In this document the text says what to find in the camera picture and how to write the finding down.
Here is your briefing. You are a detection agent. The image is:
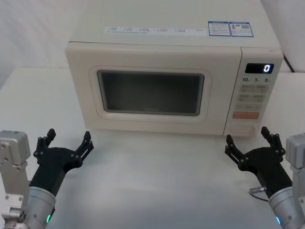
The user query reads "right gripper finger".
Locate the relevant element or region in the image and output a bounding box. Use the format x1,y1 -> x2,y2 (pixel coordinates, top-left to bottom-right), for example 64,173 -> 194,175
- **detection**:
224,134 -> 250,171
261,126 -> 286,165

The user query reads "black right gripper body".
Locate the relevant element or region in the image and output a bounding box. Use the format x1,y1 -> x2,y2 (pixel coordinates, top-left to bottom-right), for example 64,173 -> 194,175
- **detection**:
239,146 -> 294,199

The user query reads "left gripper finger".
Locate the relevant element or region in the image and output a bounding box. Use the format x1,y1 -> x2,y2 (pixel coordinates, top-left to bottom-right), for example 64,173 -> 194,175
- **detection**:
33,128 -> 57,157
71,131 -> 94,167

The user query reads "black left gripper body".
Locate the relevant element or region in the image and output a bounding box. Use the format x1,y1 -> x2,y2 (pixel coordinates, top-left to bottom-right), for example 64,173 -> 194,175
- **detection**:
29,146 -> 83,197

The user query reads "white table cloth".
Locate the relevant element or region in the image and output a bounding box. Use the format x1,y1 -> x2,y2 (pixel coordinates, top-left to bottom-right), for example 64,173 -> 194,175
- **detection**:
0,67 -> 305,229

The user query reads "cream microwave oven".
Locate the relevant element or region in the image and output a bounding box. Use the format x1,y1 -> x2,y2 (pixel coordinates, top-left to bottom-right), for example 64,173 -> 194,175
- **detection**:
65,0 -> 285,138

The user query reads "thin cable with silver plug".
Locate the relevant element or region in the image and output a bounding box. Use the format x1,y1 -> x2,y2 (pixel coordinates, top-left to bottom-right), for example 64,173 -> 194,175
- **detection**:
249,187 -> 271,201

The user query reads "black power cord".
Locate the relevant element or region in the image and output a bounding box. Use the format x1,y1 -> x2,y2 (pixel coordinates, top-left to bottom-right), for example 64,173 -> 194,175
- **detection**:
283,54 -> 295,73

